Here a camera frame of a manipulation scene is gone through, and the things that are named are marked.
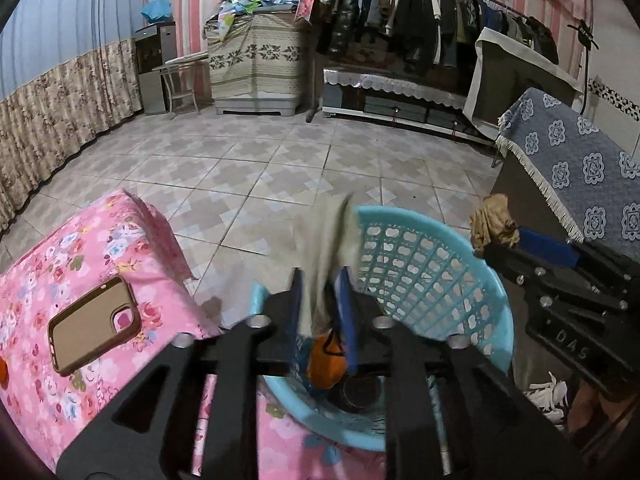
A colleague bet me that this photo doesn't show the pile of bedding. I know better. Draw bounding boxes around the pile of bedding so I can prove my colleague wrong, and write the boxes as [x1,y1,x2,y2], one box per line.
[217,0,306,28]

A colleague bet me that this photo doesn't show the low tv stand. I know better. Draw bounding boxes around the low tv stand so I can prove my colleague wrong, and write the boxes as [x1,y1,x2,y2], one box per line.
[320,66,494,146]

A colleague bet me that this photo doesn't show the blue patterned sofa cover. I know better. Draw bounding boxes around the blue patterned sofa cover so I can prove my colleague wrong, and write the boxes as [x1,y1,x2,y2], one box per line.
[496,88,639,261]

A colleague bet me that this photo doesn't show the white paper tissue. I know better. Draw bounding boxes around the white paper tissue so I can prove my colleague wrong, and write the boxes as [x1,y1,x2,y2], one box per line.
[294,193,362,338]

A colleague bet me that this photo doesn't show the brown wrapper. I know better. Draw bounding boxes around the brown wrapper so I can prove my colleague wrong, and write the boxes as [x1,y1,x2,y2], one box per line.
[470,193,520,257]

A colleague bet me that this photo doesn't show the water dispenser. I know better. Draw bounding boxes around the water dispenser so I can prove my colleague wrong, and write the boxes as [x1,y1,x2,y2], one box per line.
[134,22,177,115]

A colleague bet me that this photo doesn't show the orange plastic bag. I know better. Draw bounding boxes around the orange plastic bag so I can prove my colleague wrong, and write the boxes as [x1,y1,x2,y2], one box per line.
[306,328,347,390]

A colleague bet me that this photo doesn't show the small wooden stool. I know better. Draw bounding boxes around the small wooden stool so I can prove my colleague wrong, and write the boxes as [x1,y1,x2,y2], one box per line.
[153,51,208,118]

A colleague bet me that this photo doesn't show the black ribbed cup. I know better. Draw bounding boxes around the black ribbed cup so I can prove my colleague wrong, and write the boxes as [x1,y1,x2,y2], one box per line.
[330,375,383,413]

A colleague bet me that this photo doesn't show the clothes rack with garments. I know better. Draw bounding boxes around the clothes rack with garments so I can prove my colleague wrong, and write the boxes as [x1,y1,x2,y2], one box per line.
[298,0,559,94]

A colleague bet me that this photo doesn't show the cloth covered chest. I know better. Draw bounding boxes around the cloth covered chest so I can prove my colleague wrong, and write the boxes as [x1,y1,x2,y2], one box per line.
[204,11,310,117]

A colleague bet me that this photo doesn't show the pink floral tablecloth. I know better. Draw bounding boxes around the pink floral tablecloth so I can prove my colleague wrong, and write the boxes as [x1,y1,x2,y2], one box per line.
[1,190,384,479]

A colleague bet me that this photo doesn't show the brown phone case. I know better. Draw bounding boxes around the brown phone case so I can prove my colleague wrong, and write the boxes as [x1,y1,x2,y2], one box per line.
[48,275,142,377]

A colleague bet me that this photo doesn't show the blue floral curtain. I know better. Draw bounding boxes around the blue floral curtain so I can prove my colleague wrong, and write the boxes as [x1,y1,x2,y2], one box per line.
[1,0,142,228]

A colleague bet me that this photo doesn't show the teal plastic basket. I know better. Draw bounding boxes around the teal plastic basket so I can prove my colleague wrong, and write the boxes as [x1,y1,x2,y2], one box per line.
[265,206,514,452]

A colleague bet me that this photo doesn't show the blue covered plant pot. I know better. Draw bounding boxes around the blue covered plant pot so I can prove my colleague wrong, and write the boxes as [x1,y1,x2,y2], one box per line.
[141,0,172,24]

